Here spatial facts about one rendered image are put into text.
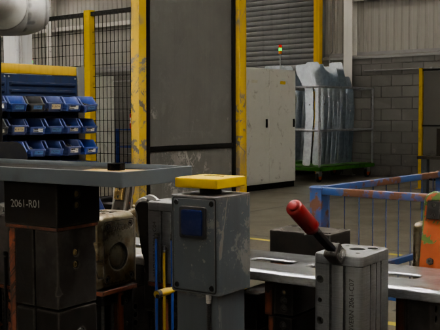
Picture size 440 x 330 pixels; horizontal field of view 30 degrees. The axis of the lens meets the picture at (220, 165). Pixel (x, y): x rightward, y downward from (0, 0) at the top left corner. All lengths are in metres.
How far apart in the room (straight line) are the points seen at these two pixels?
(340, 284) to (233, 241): 0.16
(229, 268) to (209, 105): 3.96
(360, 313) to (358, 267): 0.06
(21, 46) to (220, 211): 5.55
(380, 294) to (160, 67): 3.57
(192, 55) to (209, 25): 0.25
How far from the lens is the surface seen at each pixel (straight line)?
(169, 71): 4.60
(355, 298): 1.02
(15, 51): 6.42
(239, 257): 0.95
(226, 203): 0.92
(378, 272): 1.06
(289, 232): 1.44
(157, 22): 4.55
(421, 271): 1.25
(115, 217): 1.28
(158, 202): 1.16
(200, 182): 0.92
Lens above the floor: 1.23
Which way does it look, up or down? 3 degrees down
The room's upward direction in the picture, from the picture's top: straight up
